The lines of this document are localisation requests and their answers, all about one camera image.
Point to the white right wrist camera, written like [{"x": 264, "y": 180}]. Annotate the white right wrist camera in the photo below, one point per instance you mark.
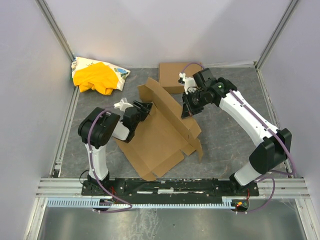
[{"x": 188, "y": 83}]

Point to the folded brown cardboard box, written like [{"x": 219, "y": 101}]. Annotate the folded brown cardboard box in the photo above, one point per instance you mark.
[{"x": 169, "y": 74}]

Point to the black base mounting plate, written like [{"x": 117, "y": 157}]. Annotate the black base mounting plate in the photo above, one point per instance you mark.
[{"x": 127, "y": 188}]

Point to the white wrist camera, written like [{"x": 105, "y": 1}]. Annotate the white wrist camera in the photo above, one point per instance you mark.
[
  {"x": 122, "y": 105},
  {"x": 188, "y": 83}
]

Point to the light blue slotted cable duct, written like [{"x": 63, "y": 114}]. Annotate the light blue slotted cable duct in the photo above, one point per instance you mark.
[{"x": 152, "y": 201}]

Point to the brown cardboard box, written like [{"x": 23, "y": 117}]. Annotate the brown cardboard box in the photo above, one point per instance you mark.
[
  {"x": 163, "y": 139},
  {"x": 169, "y": 74}
]

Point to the left aluminium floor rail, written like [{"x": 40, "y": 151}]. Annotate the left aluminium floor rail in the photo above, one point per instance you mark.
[{"x": 40, "y": 203}]

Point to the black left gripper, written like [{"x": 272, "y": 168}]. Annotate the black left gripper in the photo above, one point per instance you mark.
[{"x": 139, "y": 109}]

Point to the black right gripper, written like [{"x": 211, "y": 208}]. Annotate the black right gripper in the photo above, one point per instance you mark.
[{"x": 189, "y": 104}]

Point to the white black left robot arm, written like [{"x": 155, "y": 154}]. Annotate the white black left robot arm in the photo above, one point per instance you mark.
[{"x": 101, "y": 124}]

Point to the aluminium frame post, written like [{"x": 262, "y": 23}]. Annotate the aluminium frame post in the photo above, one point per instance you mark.
[
  {"x": 48, "y": 15},
  {"x": 276, "y": 33}
]

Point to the aluminium floor rail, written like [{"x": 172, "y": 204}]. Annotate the aluminium floor rail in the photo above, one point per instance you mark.
[
  {"x": 40, "y": 203},
  {"x": 301, "y": 203}
]

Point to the white patterned cloth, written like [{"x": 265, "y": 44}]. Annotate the white patterned cloth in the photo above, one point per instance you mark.
[{"x": 82, "y": 62}]

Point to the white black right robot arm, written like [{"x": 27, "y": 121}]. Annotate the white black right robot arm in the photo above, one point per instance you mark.
[{"x": 272, "y": 145}]

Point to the right aluminium frame post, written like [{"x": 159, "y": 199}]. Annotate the right aluminium frame post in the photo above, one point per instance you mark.
[{"x": 276, "y": 33}]

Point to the aluminium front rail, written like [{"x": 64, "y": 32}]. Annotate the aluminium front rail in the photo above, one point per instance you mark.
[{"x": 285, "y": 188}]

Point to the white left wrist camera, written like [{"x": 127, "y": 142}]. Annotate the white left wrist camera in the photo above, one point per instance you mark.
[{"x": 122, "y": 105}]

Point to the right aluminium floor rail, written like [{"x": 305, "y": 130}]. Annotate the right aluminium floor rail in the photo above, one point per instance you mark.
[{"x": 301, "y": 203}]

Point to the yellow cloth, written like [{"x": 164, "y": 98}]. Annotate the yellow cloth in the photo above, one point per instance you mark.
[{"x": 97, "y": 77}]

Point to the left aluminium frame post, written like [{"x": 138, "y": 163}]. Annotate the left aluminium frame post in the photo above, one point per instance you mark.
[{"x": 48, "y": 15}]

